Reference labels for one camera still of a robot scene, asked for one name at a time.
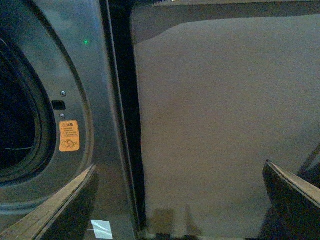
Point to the orange warning sticker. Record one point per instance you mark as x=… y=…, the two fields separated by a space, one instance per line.
x=69 y=136

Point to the grey cabinet panel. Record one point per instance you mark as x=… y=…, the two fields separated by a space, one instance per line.
x=223 y=86

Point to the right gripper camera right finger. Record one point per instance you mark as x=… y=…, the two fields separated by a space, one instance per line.
x=296 y=202

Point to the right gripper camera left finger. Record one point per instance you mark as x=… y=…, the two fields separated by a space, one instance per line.
x=64 y=216

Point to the grey front-load washing machine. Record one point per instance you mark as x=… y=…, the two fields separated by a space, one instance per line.
x=58 y=63

